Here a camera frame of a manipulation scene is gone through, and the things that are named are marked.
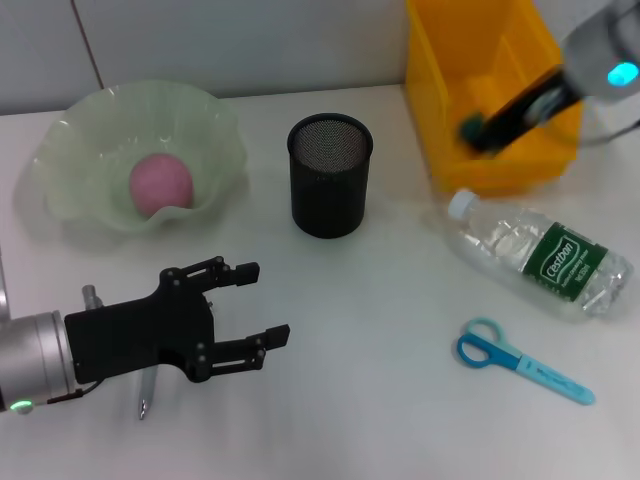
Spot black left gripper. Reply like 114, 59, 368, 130
64, 256, 291, 384

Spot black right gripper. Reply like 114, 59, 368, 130
472, 67, 584, 157

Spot clear water bottle green label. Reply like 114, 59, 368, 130
447, 188, 635, 319

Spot pink peach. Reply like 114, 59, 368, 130
129, 153, 194, 217

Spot blue scissors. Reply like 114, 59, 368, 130
456, 317, 596, 406

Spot black mesh pen cup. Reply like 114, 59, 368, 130
287, 113, 375, 240

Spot pale green wavy fruit bowl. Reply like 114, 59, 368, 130
30, 79, 250, 236

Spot yellow plastic storage bin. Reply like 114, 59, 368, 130
404, 0, 584, 194

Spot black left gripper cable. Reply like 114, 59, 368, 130
47, 283, 105, 405

